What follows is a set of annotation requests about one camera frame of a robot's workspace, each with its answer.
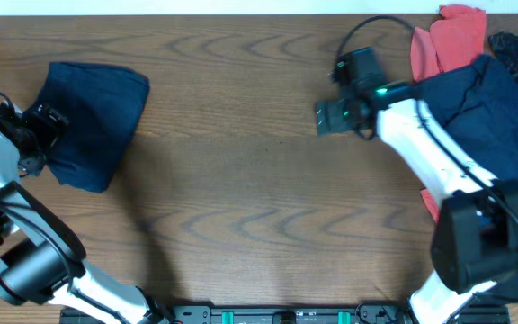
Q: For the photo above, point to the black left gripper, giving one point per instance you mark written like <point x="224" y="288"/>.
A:
<point x="43" y="124"/>

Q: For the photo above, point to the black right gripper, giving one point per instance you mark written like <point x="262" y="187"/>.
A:
<point x="336" y="119"/>

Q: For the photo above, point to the navy blue shorts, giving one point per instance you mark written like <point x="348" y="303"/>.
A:
<point x="103" y="105"/>

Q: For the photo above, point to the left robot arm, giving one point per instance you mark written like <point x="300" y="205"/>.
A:
<point x="41" y="259"/>

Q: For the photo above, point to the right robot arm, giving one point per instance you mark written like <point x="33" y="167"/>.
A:
<point x="475" y="241"/>

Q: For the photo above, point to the red cloth garment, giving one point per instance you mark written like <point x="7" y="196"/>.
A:
<point x="453" y="41"/>

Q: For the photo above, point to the navy garment pile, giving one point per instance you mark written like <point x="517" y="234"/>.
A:
<point x="478" y="106"/>

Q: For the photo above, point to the black patterned garment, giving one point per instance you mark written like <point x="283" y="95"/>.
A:
<point x="505" y="48"/>

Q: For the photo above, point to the black garment bottom right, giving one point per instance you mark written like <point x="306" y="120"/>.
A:
<point x="502" y="293"/>

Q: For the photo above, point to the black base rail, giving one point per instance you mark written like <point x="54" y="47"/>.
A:
<point x="365" y="313"/>

